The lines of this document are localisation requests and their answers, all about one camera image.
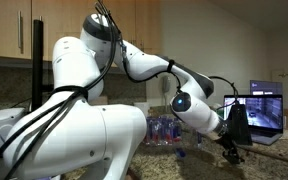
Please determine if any grey wall phone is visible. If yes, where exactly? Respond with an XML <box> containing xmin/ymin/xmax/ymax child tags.
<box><xmin>161</xmin><ymin>75</ymin><xmax>172</xmax><ymax>95</ymax></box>

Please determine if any black velcro strap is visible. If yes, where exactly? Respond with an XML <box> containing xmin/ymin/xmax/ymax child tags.
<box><xmin>166</xmin><ymin>59</ymin><xmax>176</xmax><ymax>74</ymax></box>
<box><xmin>48</xmin><ymin>85</ymin><xmax>89</xmax><ymax>101</ymax></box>

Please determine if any flat computer monitor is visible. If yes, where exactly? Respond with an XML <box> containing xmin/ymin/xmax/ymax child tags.
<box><xmin>249</xmin><ymin>79</ymin><xmax>283</xmax><ymax>97</ymax></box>

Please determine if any thick black robot hose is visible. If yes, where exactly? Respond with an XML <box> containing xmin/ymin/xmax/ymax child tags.
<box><xmin>0</xmin><ymin>0</ymin><xmax>122</xmax><ymax>180</ymax></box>

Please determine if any silver cabinet handle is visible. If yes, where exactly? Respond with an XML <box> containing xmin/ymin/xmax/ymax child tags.
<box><xmin>17</xmin><ymin>11</ymin><xmax>23</xmax><ymax>51</ymax></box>

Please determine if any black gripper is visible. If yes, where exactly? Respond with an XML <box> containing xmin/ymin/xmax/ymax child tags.
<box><xmin>215</xmin><ymin>132</ymin><xmax>246</xmax><ymax>165</ymax></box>

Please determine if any white door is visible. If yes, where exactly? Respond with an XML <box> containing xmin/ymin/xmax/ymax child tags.
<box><xmin>271</xmin><ymin>68</ymin><xmax>288</xmax><ymax>109</ymax></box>

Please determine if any black stand pole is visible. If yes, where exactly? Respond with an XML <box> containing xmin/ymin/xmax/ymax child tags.
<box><xmin>31</xmin><ymin>19</ymin><xmax>45</xmax><ymax>113</ymax></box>

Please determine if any grey laptop computer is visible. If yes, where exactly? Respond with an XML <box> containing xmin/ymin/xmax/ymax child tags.
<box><xmin>223</xmin><ymin>94</ymin><xmax>284</xmax><ymax>146</ymax></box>

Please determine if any plastic-wrapped water bottle pack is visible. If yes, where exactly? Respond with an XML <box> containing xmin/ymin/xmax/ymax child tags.
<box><xmin>143</xmin><ymin>114</ymin><xmax>183</xmax><ymax>146</ymax></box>

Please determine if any white VR headset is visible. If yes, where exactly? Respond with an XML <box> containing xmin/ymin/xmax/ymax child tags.
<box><xmin>0</xmin><ymin>107</ymin><xmax>29</xmax><ymax>158</ymax></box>

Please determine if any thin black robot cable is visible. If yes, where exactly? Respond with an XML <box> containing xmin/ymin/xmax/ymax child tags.
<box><xmin>118</xmin><ymin>34</ymin><xmax>240</xmax><ymax>113</ymax></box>

